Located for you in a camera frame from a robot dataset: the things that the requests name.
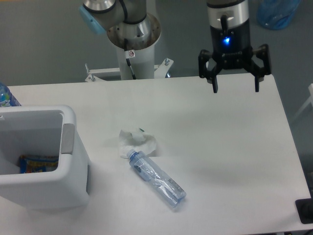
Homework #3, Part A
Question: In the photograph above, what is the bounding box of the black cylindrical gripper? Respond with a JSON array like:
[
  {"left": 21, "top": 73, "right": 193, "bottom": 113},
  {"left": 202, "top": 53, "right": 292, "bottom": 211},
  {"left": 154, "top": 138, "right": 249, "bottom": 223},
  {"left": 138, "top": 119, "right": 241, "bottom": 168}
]
[{"left": 198, "top": 23, "right": 271, "bottom": 93}]

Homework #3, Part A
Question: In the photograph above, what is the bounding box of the white paper tissue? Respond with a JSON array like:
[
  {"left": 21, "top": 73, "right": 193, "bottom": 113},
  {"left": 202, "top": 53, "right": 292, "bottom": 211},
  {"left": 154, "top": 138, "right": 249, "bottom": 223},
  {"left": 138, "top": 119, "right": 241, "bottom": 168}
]
[{"left": 118, "top": 128, "right": 157, "bottom": 159}]

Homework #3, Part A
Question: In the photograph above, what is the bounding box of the clear blue plastic bottle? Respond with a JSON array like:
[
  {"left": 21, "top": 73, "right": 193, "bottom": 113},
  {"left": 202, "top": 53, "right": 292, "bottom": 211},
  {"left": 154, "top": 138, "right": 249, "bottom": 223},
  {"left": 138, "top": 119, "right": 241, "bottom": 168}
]
[{"left": 127, "top": 149, "right": 186, "bottom": 208}]

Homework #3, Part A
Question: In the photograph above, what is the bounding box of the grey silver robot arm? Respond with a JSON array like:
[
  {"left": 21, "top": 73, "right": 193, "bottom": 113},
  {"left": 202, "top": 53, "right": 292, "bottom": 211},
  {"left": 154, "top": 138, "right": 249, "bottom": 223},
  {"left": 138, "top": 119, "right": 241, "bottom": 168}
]
[{"left": 79, "top": 0, "right": 271, "bottom": 93}]

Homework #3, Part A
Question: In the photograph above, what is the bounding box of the white plastic trash can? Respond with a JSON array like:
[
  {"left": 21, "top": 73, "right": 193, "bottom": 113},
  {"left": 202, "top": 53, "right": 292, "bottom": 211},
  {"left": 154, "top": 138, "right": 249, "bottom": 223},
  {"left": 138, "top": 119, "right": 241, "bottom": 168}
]
[{"left": 0, "top": 105, "right": 90, "bottom": 210}]

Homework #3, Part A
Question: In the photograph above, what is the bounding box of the blue plastic bag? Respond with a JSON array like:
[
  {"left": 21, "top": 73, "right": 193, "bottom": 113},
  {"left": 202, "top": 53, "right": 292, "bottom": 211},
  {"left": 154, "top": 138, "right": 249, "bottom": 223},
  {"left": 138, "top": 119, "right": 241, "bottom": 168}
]
[{"left": 256, "top": 0, "right": 302, "bottom": 30}]

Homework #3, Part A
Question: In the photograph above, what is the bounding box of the black device at table edge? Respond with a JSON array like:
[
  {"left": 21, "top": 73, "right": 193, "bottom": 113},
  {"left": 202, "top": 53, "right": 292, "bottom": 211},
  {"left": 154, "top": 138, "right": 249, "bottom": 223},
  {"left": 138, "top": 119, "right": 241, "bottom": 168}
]
[{"left": 295, "top": 198, "right": 313, "bottom": 224}]

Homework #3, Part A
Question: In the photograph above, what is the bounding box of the colourful snack wrapper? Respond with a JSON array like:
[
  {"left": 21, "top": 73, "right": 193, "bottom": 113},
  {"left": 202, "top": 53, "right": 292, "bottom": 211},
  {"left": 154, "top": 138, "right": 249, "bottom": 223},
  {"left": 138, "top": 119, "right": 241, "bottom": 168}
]
[{"left": 19, "top": 155, "right": 59, "bottom": 174}]

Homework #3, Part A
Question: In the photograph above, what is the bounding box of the blue labelled water bottle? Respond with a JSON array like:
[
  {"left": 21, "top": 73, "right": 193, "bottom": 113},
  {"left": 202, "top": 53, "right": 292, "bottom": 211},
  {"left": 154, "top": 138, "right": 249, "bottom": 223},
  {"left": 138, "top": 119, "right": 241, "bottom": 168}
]
[{"left": 0, "top": 83, "right": 21, "bottom": 107}]

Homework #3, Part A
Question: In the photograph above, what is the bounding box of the white frame at right edge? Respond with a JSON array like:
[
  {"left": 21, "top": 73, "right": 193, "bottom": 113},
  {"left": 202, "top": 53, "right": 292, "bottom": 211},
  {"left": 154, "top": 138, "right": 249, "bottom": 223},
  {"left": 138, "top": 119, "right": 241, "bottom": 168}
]
[{"left": 295, "top": 83, "right": 313, "bottom": 118}]

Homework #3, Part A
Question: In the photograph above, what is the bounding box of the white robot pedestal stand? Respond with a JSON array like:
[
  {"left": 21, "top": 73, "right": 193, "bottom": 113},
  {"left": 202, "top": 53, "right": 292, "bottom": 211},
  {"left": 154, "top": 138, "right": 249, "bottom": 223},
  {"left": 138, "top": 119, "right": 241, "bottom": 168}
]
[{"left": 84, "top": 14, "right": 174, "bottom": 83}]

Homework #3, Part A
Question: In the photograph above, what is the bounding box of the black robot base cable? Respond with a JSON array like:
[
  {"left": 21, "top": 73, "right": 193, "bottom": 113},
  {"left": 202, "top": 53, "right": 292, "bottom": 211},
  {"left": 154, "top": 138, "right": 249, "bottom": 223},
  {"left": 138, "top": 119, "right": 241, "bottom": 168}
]
[{"left": 123, "top": 38, "right": 137, "bottom": 80}]

